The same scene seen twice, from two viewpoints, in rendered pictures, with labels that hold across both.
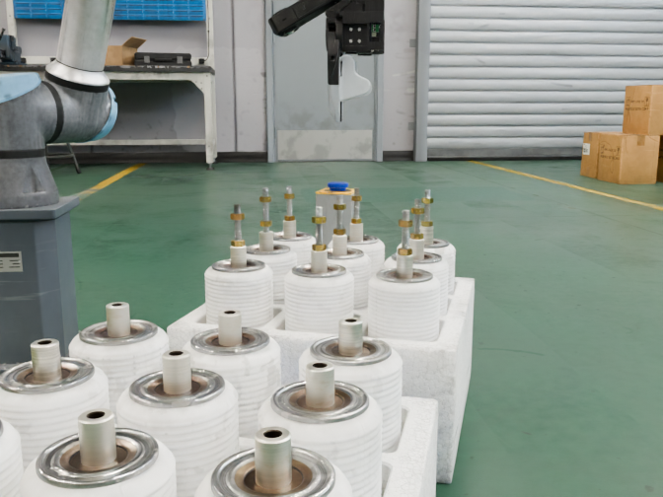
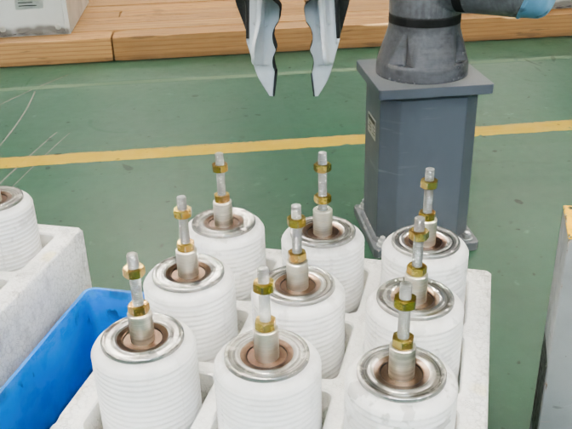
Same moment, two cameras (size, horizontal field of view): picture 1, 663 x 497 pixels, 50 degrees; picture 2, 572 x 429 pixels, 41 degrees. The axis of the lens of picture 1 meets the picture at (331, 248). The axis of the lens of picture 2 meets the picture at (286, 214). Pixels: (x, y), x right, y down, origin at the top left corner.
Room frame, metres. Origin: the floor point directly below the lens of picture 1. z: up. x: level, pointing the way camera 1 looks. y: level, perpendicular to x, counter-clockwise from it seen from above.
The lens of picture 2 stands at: (1.06, -0.68, 0.66)
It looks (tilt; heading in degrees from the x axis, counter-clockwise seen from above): 27 degrees down; 90
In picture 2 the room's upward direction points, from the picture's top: 2 degrees counter-clockwise
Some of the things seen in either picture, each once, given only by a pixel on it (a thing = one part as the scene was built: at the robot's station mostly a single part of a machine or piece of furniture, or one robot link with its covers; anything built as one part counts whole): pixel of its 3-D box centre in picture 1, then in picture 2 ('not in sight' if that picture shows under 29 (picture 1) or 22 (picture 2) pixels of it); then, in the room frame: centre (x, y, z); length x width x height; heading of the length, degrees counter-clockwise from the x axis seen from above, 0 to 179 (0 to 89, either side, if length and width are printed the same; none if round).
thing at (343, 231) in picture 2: (266, 249); (323, 231); (1.10, 0.10, 0.25); 0.08 x 0.08 x 0.01
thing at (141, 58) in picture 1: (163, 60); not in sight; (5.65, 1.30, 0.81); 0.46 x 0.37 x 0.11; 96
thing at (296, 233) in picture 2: (339, 220); (296, 239); (1.07, -0.01, 0.30); 0.01 x 0.01 x 0.08
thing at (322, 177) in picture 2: (265, 212); (322, 184); (1.10, 0.10, 0.31); 0.01 x 0.01 x 0.08
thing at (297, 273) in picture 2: (339, 246); (297, 274); (1.07, -0.01, 0.26); 0.02 x 0.02 x 0.03
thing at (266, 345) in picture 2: (416, 249); (265, 342); (1.04, -0.13, 0.26); 0.02 x 0.02 x 0.03
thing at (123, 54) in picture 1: (115, 53); not in sight; (5.70, 1.67, 0.87); 0.40 x 0.30 x 0.23; 82
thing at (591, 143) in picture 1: (610, 154); not in sight; (4.85, -1.89, 0.15); 0.30 x 0.24 x 0.30; 95
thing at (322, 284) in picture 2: (339, 253); (297, 285); (1.07, -0.01, 0.25); 0.08 x 0.08 x 0.01
